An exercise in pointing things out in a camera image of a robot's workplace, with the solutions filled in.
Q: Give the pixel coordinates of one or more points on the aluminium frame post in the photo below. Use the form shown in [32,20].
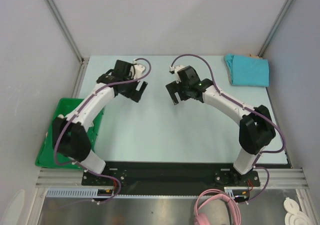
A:
[53,8]
[275,26]

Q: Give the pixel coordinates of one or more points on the white round lids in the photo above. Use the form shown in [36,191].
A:
[293,214]

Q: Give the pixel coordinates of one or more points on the right aluminium frame post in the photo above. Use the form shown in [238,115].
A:
[275,26]

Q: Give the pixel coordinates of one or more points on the folded blue t shirt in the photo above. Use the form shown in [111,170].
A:
[247,70]

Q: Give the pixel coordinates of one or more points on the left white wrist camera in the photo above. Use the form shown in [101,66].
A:
[137,70]

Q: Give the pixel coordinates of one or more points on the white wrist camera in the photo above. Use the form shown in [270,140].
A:
[137,70]
[174,70]

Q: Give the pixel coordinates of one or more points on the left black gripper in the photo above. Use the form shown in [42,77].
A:
[134,94]

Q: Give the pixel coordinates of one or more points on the aluminium frame rail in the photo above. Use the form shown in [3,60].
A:
[273,178]

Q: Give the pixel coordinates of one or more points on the left aluminium frame post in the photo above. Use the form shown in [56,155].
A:
[53,8]

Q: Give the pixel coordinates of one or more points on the pink headphones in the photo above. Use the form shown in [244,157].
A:
[215,207]

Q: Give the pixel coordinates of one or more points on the white cable duct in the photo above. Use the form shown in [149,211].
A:
[72,192]

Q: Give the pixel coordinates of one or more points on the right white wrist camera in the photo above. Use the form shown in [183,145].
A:
[174,70]

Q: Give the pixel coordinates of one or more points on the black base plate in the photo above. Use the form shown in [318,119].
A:
[176,178]

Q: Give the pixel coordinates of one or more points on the green plastic bin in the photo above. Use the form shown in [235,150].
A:
[45,157]

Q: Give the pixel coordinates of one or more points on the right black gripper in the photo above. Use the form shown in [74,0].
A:
[176,90]

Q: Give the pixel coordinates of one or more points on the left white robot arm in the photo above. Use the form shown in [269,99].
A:
[70,132]

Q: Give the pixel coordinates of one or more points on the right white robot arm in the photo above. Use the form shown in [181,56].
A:
[255,128]

